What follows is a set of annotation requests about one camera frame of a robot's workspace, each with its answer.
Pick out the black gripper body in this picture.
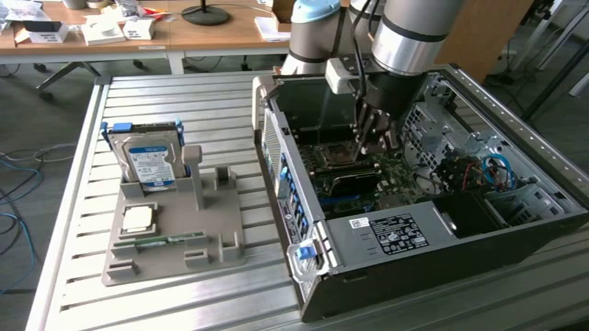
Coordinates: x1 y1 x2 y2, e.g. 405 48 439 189
356 72 427 121

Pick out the black Nvidia graphics card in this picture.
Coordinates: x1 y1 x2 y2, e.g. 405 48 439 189
320 172 383 199

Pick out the metal CPU socket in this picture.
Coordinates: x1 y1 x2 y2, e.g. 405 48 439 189
319 141 361 166

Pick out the perforated metal drive cage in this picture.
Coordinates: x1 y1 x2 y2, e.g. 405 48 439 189
401 74 465 194

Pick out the blue expansion slot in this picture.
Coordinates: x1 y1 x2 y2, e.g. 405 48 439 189
319 194 367 205

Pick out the wooden cabinet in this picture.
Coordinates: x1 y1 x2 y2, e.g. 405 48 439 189
433 0 534 83

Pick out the white paper stack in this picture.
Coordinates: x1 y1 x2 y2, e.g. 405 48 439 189
254 16 291 42

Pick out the brown cardboard box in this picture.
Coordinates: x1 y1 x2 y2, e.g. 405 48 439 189
270 0 295 23

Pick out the grey power supply unit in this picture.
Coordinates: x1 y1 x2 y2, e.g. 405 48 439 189
324 201 453 266

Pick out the metal disk bay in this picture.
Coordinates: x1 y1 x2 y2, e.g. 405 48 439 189
481 184 570 227

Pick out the wooden office desk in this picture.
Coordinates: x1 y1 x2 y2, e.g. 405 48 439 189
168 0 383 75
0 0 170 101

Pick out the black open PC case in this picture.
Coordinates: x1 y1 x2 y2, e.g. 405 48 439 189
250 63 589 323

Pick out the black round lamp base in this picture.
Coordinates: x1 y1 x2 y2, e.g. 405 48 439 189
181 0 230 26

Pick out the hard disk in blue carrier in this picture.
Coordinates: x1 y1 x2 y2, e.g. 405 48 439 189
98 119 185 192

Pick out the grey plastic parts rack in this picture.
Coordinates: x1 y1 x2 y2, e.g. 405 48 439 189
98 144 249 288

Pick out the silver CPU chip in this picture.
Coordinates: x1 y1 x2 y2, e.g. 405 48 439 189
120 206 157 237

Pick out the green RAM stick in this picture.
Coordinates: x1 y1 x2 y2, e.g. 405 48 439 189
112 231 205 249

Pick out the red yellow packet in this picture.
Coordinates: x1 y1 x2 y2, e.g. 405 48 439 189
140 6 173 22

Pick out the white carton with label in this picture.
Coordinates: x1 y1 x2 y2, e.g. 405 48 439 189
122 19 156 41

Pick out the white box with tape roll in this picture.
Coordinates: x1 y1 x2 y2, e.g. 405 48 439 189
81 20 125 46

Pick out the white box with black print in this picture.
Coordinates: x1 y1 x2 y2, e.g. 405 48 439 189
27 29 69 44

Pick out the small black box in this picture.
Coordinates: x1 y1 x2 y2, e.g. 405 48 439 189
22 20 63 34

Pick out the clear plastic bag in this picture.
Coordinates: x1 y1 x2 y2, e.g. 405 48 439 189
0 0 51 22

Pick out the black camera cable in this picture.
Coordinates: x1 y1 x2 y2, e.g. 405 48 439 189
351 0 383 101

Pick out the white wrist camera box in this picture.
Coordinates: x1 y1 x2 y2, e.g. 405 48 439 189
324 57 365 94

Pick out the red yellow black wire bundle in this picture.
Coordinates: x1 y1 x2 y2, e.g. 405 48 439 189
436 157 488 192

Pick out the blue SATA wire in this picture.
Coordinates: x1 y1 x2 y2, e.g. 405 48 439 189
480 153 519 192

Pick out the grey floor cable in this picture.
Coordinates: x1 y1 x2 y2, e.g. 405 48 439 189
0 143 77 163

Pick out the blue floor cable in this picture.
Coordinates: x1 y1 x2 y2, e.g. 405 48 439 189
0 151 42 294

